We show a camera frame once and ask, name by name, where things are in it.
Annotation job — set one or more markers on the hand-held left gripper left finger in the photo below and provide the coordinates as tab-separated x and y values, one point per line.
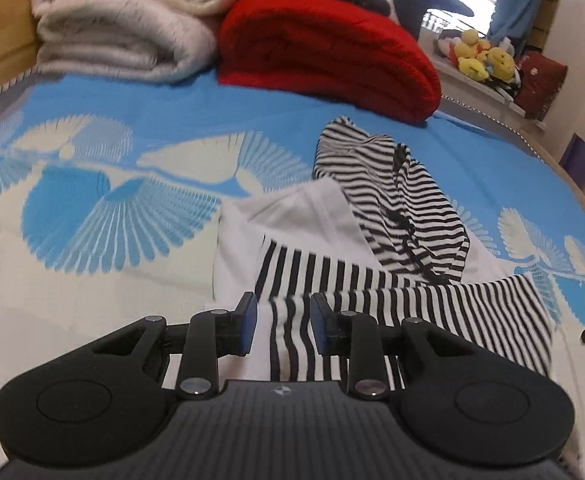
248	325

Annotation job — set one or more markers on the yellow plush toy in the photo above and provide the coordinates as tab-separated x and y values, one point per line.
501	62
473	68
470	41

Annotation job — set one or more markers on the blue curtain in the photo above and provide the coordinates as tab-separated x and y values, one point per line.
522	0

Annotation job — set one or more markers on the folded red knitted blanket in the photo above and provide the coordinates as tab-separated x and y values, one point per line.
322	45

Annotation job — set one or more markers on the purple box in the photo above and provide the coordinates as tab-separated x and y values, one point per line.
580	160

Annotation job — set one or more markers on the dark red bag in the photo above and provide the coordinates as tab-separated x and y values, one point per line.
540	82

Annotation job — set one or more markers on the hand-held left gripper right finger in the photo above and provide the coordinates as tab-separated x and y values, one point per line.
319	327

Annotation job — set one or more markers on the blue white printed bed sheet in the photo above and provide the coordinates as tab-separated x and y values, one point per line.
122	200

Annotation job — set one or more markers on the folded white fluffy blanket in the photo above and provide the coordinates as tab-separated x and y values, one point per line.
122	20

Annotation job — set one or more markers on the black white striped shirt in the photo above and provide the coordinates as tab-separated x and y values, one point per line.
402	210

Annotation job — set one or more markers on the yellow plush toys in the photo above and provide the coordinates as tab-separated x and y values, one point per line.
477	95

